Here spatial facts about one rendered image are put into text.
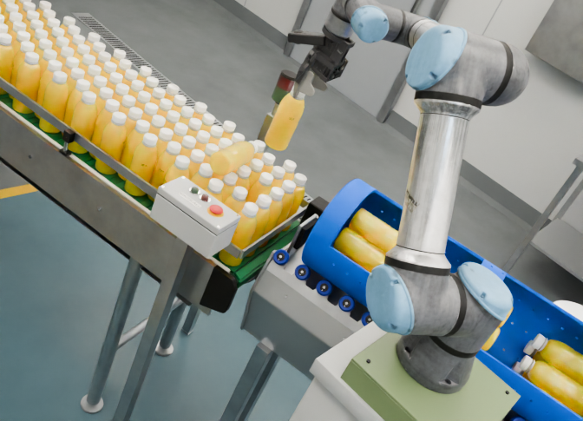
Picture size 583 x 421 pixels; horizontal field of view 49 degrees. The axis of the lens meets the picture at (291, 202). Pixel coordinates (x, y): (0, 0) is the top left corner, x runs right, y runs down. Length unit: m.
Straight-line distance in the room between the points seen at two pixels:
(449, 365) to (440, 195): 0.34
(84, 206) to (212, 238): 0.57
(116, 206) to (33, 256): 1.12
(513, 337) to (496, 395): 0.55
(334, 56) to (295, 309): 0.70
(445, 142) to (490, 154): 4.14
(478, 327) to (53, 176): 1.39
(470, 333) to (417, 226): 0.23
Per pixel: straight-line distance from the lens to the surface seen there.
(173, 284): 1.79
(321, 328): 1.80
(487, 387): 1.38
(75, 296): 2.87
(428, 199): 1.11
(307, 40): 1.65
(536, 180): 5.16
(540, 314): 1.87
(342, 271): 1.68
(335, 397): 1.32
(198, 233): 1.62
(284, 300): 1.82
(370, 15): 1.45
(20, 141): 2.17
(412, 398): 1.25
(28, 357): 2.63
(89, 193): 2.00
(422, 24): 1.49
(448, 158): 1.11
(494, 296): 1.19
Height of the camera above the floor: 2.01
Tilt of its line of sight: 31 degrees down
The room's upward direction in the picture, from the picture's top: 25 degrees clockwise
